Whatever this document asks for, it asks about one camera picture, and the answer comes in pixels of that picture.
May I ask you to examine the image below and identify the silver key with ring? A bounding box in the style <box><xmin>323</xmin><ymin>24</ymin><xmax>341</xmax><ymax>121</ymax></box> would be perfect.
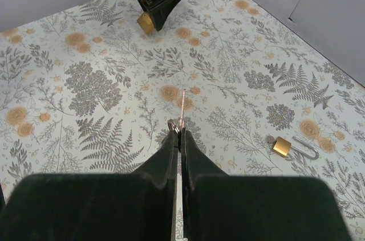
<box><xmin>167</xmin><ymin>89</ymin><xmax>186</xmax><ymax>133</ymax></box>

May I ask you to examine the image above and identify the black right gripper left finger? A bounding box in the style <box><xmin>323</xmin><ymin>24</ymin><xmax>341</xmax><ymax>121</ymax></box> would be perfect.
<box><xmin>1</xmin><ymin>131</ymin><xmax>179</xmax><ymax>240</ymax></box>

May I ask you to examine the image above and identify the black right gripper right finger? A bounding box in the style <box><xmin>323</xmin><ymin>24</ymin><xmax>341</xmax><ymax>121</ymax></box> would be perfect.
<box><xmin>181</xmin><ymin>130</ymin><xmax>351</xmax><ymax>240</ymax></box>

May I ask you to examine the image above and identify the brass padlock with steel shackle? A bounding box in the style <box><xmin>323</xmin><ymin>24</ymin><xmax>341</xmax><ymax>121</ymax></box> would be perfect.
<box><xmin>137</xmin><ymin>12</ymin><xmax>155</xmax><ymax>35</ymax></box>

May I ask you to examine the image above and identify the floral patterned table mat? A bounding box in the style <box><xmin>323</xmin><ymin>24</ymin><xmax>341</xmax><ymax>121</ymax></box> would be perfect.
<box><xmin>1</xmin><ymin>0</ymin><xmax>364</xmax><ymax>240</ymax></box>

